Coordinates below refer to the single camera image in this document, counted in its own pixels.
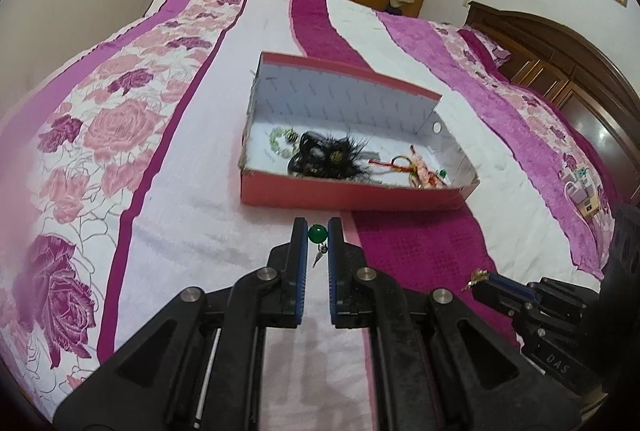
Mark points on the purple floral bedspread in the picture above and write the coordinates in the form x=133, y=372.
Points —
x=175, y=186

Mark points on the dark wooden headboard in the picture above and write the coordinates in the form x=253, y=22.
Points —
x=575, y=56

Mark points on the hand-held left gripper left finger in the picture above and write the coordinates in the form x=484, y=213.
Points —
x=300, y=271

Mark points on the purple floral pillow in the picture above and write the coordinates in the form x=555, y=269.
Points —
x=487, y=46

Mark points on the pink cardboard box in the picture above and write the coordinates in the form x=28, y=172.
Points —
x=350, y=198

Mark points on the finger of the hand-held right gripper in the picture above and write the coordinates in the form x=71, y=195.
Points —
x=500, y=302
x=505, y=283

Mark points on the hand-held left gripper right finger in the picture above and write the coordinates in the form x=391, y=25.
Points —
x=332, y=276

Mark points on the small green bead earring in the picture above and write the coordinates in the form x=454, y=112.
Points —
x=317, y=234

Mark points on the small gold charm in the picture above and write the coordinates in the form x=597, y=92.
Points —
x=477, y=280

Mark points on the black feather hair clip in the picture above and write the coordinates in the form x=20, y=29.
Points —
x=330, y=157

